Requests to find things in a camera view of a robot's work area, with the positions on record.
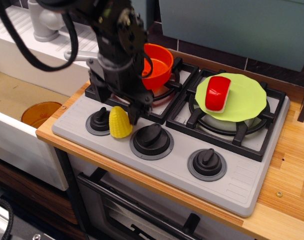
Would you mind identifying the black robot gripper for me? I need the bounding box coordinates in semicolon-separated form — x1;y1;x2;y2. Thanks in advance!
86;56;153;125

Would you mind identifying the yellow toy corn cob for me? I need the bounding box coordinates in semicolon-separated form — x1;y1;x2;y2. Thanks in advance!
109;106;133;139

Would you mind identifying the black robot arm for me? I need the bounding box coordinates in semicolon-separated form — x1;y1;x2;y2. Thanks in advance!
38;0;153;125

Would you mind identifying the black left stove knob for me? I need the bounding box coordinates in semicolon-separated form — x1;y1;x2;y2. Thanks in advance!
85;107;110;136

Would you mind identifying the black stove knob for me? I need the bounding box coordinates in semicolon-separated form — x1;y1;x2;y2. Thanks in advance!
187;148;227;182
130;123;174;161
85;107;110;136

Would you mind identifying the black left burner grate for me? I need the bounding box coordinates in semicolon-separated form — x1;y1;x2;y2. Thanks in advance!
84;56;199;125

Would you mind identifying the black burner grate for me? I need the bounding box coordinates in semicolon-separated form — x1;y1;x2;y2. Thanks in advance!
166;68;289;162
84;56;199;125

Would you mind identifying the black middle stove knob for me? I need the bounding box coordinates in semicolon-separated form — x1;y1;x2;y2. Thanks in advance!
130;123;174;161

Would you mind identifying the orange sink drain plug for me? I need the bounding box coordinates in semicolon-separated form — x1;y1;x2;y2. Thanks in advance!
21;101;62;128

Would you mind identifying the white toy sink unit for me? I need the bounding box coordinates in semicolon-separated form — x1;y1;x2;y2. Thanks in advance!
0;6;98;191

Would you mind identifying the teal cabinet box left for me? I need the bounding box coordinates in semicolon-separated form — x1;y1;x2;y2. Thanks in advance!
132;0;155;30

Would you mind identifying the grey toy stove top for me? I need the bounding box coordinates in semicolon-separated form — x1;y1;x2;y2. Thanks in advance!
51;56;291;218

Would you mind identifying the grey toy faucet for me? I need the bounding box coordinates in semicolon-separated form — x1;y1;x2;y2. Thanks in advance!
27;0;65;42

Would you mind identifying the black right stove knob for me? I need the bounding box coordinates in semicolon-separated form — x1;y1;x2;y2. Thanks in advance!
187;148;227;182

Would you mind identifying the light green plastic plate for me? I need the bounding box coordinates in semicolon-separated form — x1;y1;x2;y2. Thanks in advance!
195;73;267;122

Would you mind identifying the black right burner grate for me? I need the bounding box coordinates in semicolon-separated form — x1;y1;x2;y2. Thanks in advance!
166;68;289;162

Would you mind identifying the orange toy pot grey handle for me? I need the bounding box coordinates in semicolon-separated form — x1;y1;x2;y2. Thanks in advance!
75;43;174;90

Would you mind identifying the toy oven door black handle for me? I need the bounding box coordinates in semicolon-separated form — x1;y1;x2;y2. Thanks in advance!
77;168;200;240

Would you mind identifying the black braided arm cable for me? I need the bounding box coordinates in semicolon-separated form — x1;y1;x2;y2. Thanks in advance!
0;0;79;73

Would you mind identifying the black braided cable lower left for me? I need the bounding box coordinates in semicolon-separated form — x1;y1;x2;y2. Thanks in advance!
0;197;14;240

